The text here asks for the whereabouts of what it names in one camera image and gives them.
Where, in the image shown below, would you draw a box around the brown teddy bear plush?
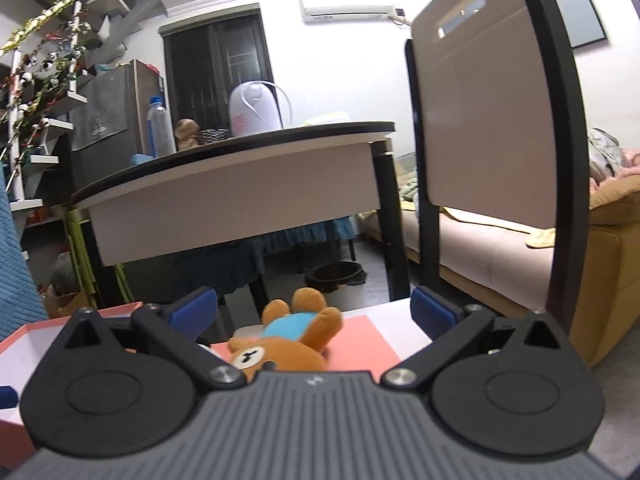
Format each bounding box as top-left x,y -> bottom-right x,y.
227,287 -> 343,382

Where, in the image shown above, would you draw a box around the white black dining table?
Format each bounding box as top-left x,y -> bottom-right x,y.
73,122 -> 410,300

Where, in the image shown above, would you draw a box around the blue cloth on table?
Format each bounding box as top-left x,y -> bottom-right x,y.
131,153 -> 155,166

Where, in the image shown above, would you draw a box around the grey cabinet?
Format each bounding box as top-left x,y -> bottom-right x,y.
70,60 -> 164,190

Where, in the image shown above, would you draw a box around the black round bin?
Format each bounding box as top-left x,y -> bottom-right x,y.
305,260 -> 367,294

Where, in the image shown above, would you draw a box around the dark woven basket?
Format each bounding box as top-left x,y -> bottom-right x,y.
195,129 -> 231,145

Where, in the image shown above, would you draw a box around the green stacked stools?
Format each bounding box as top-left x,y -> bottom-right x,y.
64,209 -> 134,310

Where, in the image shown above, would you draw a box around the beige sofa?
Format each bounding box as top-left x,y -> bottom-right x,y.
358,129 -> 640,369

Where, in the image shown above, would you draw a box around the small brown figurine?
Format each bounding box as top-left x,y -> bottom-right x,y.
174,118 -> 201,152

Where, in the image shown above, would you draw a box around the blue quilted chair cover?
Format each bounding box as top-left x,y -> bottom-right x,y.
0,177 -> 47,339

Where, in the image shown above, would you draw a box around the white humidifier appliance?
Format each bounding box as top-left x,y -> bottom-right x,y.
229,80 -> 293,138

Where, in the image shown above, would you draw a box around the pink cardboard box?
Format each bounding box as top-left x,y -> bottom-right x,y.
1,304 -> 148,470

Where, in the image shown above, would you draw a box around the white air conditioner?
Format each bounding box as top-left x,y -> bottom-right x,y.
299,0 -> 406,23

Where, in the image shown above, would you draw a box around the white staircase with garland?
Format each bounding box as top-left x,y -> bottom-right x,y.
1,0 -> 163,219

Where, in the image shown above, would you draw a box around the plastic water bottle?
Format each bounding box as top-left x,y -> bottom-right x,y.
146,96 -> 176,158

